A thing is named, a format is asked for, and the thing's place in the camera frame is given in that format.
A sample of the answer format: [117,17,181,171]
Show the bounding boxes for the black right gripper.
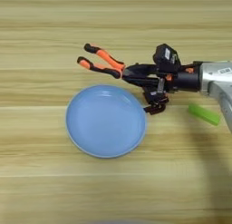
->
[121,62,203,95]

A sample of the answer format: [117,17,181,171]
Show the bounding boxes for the orange and black pliers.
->
[76,43,127,81]

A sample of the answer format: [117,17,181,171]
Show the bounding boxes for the black box with white label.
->
[152,43,182,73]

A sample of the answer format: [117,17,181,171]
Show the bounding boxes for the blue round plate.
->
[64,83,149,160]

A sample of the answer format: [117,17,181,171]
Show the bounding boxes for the green rectangular block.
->
[187,102,221,127]

